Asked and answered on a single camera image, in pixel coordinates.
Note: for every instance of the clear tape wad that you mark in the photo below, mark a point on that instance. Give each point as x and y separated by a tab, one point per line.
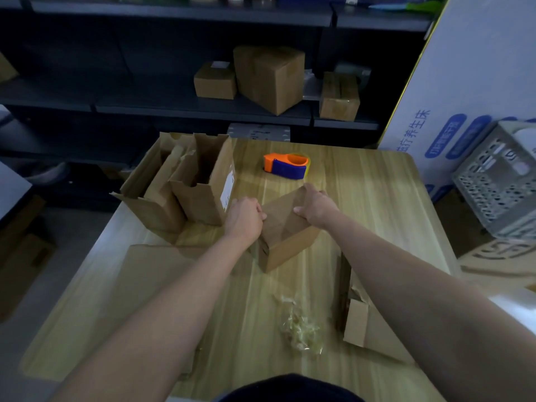
301	330

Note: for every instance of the person's left hand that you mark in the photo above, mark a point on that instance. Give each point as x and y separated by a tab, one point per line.
245	221

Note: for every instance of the green blue plastic utensil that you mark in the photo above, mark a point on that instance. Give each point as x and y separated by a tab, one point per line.
423	6

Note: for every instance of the person's dark shirt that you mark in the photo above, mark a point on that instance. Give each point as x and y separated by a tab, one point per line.
289	391

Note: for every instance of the large brown carton black logo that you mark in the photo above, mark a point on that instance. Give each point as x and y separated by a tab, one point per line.
498	263

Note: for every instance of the orange blue yellow tape roll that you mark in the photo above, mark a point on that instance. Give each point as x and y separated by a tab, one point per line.
289	169

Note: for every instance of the large sealed brown carton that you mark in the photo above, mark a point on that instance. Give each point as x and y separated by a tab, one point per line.
270	79

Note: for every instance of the cluster of cardboard boxes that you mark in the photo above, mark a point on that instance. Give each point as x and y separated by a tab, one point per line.
197	205

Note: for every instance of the dark metal shelf unit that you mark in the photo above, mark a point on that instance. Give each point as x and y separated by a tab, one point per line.
146	100

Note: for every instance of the white flat board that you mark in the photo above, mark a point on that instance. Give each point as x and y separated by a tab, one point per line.
12	188

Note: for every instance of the person's right forearm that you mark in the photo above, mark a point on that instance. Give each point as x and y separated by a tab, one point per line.
439	314

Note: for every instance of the large white printed carton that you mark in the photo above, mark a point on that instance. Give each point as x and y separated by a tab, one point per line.
473	58

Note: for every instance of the small sealed brown carton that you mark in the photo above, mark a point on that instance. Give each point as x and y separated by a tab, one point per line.
339	100

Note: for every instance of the person's right hand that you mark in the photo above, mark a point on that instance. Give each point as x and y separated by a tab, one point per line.
318	209

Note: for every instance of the small dim brown carton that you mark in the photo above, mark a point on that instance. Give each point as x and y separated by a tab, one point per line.
111	171

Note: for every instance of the white paper sign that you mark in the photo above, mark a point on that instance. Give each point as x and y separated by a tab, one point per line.
527	140

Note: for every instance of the dim brown flattened carton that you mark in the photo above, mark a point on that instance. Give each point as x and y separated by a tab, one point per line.
21	267

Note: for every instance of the white plastic bag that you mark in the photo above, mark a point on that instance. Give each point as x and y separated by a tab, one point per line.
48	173

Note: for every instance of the small carton with white label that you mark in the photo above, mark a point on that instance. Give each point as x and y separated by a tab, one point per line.
214	83

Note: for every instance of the grey wrapped item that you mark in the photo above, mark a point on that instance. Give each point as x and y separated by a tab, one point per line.
364	75

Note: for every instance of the white plastic crate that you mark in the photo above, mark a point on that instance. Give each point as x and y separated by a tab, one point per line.
494	192

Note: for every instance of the cardboard stack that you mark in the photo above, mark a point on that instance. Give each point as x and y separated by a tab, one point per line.
146	267

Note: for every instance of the person's left forearm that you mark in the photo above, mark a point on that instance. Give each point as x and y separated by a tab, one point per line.
159	330

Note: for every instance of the brown carton with black print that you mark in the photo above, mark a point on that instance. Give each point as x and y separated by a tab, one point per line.
6	71

